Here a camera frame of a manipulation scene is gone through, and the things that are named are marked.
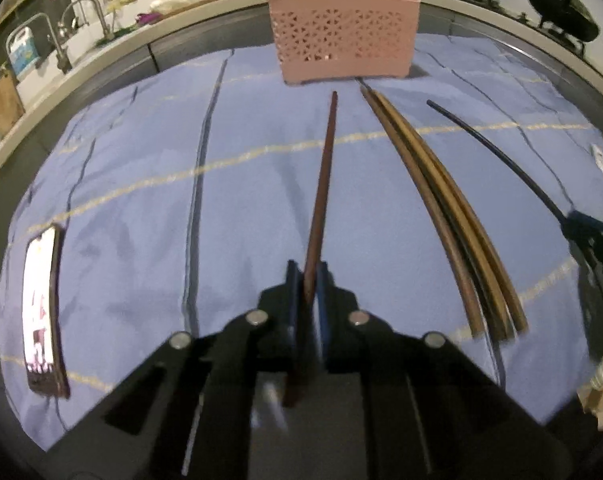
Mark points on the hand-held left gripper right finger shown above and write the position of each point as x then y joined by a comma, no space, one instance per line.
324,305

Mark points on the dark wooden chopstick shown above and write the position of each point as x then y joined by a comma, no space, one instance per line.
491,141
480,292

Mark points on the pink perforated plastic basket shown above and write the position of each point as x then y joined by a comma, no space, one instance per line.
341,35

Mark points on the wooden cutting board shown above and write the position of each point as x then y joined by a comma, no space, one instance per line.
4,105

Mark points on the gas stove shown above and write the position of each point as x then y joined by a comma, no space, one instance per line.
576,46

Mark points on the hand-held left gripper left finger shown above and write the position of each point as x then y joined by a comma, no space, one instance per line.
292,300

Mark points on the purple plastic item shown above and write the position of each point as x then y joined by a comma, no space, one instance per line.
149,18

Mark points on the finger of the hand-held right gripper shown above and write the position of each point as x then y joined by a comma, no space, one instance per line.
589,227

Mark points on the brown wooden chopstick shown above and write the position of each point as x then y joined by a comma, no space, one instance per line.
456,260

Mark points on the reddish wooden chopstick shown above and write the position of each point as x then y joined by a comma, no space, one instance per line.
324,185

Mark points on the black wok with lid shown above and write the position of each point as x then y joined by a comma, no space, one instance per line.
564,7

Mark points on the tall steel faucet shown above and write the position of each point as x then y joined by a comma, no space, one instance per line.
61,55

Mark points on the white box with blue picture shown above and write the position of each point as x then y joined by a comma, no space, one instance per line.
24,52

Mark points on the golden wooden chopstick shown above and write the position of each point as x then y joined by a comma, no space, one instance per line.
480,240
467,240

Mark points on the blue checked cloth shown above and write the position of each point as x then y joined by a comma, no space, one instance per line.
156,235

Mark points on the curved steel faucet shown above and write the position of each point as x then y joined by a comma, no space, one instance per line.
101,17

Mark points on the smartphone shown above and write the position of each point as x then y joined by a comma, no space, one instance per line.
41,310

